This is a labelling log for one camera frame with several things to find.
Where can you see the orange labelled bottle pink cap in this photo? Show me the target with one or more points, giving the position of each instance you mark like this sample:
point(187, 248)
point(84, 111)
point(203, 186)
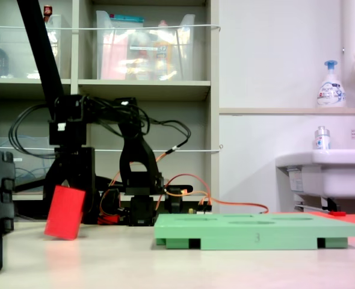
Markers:
point(163, 51)

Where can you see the green shape sorting board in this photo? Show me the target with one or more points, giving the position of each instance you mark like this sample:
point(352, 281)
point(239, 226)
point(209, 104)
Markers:
point(255, 231)

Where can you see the black table clamp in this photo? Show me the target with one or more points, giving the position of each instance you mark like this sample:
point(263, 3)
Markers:
point(174, 201)

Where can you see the white soap pump bottle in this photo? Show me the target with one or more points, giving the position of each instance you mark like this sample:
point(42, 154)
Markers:
point(331, 90)

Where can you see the small clear sanitizer bottle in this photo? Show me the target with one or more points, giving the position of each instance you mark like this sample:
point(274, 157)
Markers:
point(322, 140)

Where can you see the small circuit board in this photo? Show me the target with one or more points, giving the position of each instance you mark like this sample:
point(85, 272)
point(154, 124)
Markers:
point(201, 210)

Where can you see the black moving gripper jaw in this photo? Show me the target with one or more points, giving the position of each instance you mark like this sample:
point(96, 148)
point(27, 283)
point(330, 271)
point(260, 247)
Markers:
point(57, 168)

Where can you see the black tripod brace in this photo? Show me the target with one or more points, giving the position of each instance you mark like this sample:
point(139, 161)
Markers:
point(30, 186)

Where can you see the black tripod leg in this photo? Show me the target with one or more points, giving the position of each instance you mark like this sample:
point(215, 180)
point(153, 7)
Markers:
point(39, 45)

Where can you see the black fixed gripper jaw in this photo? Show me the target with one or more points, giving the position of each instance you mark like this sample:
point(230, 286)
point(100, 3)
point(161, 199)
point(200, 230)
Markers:
point(84, 171)

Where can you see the large clear plastic bin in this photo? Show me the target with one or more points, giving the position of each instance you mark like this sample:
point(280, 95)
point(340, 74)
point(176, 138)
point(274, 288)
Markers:
point(144, 51)

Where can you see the beige shelf unit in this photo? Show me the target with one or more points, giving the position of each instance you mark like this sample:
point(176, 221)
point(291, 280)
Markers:
point(144, 88)

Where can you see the red square block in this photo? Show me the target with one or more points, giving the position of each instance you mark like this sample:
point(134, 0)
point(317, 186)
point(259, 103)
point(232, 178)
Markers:
point(64, 213)

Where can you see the white sink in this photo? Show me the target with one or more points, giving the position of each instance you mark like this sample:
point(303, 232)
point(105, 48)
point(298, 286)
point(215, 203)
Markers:
point(334, 177)

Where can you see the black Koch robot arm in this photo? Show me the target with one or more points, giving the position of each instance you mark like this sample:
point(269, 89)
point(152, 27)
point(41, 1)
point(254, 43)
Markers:
point(138, 156)

